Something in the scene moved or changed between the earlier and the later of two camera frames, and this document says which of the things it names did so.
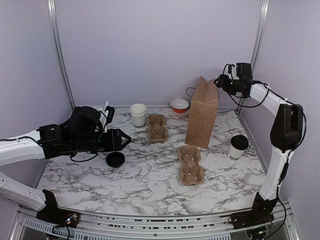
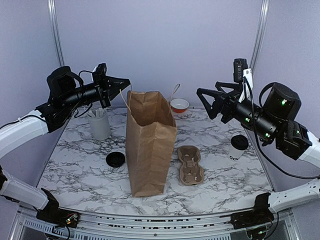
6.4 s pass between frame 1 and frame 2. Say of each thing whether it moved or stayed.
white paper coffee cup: stayed
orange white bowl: stayed
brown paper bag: moved
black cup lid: stayed
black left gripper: moved
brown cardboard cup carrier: stayed
